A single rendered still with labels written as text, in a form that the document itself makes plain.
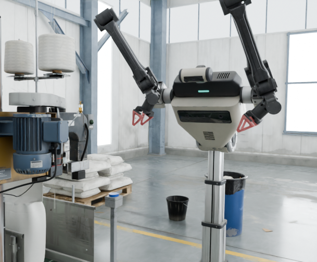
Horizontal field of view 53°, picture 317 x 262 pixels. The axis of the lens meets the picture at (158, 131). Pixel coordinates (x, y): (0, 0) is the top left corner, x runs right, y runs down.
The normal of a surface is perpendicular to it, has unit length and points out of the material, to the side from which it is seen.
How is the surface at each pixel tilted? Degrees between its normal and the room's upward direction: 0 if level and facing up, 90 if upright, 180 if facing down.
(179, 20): 90
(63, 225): 90
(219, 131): 130
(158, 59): 90
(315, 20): 90
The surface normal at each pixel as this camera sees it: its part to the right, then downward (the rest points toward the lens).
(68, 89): 0.87, 0.04
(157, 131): -0.48, 0.04
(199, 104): -0.30, -0.74
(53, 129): -0.09, 0.05
